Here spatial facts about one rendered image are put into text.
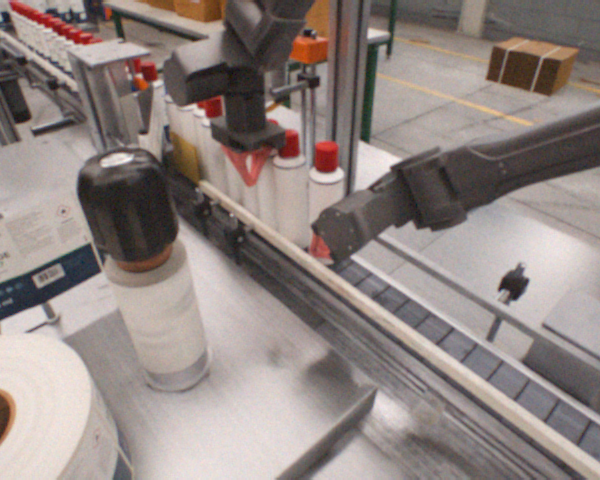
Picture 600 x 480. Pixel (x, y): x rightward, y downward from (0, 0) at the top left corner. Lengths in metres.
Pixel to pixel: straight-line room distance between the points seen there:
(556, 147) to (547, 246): 0.57
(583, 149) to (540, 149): 0.03
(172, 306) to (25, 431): 0.16
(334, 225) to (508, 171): 0.18
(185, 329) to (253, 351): 0.13
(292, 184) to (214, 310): 0.22
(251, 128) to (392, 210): 0.23
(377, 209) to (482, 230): 0.50
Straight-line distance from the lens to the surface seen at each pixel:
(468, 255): 0.86
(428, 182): 0.46
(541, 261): 0.91
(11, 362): 0.49
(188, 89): 0.52
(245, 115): 0.59
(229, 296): 0.67
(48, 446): 0.42
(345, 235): 0.46
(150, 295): 0.45
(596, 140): 0.39
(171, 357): 0.53
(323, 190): 0.61
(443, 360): 0.57
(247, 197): 0.77
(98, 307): 0.71
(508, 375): 0.63
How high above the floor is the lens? 1.36
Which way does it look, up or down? 39 degrees down
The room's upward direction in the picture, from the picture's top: straight up
